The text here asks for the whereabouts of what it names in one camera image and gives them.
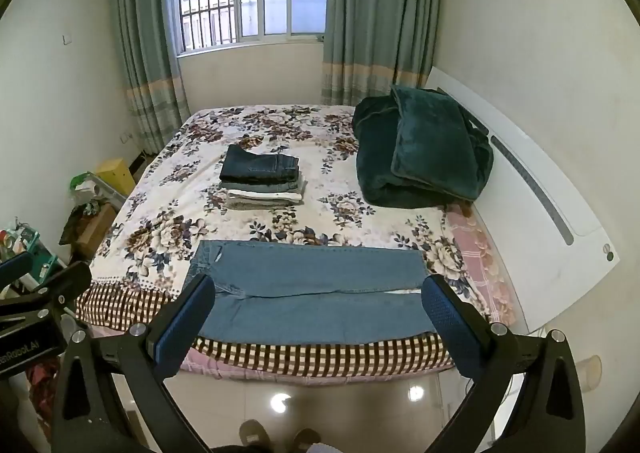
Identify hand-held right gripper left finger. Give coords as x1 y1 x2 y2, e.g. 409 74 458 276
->
52 274 217 453

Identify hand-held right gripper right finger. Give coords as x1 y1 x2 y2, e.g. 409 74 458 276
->
421 274 586 453

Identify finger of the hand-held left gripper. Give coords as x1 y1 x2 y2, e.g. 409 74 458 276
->
0 251 35 286
27 260 93 314

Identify light blue jeans pants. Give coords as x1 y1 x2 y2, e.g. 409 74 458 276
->
184 239 441 346

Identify beige folded pants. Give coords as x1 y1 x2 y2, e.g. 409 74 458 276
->
225 197 303 210

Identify grey folded pants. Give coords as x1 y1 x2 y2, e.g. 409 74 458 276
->
220 178 306 195

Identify teal storage cart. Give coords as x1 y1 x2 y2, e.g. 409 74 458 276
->
0 227 68 286

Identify cardboard box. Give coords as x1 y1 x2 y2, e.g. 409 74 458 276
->
75 203 119 260

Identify yellow box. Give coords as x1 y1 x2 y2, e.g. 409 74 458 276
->
95 158 137 198

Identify brown checkered blanket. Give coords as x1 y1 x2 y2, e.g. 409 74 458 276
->
75 278 456 379

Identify person's left slipper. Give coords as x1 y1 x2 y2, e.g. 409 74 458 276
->
239 420 274 450

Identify person's slipper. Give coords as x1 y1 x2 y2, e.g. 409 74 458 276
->
290 428 322 452
239 420 274 450

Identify floral bed sheet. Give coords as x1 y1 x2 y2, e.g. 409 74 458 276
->
90 104 476 286

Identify white headboard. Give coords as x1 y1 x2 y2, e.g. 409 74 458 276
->
425 66 621 334

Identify person's right slipper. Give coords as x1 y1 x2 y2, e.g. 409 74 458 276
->
290 428 322 452

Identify dark blue folded jeans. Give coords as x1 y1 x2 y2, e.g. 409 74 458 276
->
219 144 301 182

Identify dark green plush blanket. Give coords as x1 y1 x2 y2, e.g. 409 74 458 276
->
351 94 495 209

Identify dark green plush pillow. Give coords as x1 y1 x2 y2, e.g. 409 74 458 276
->
390 84 483 198

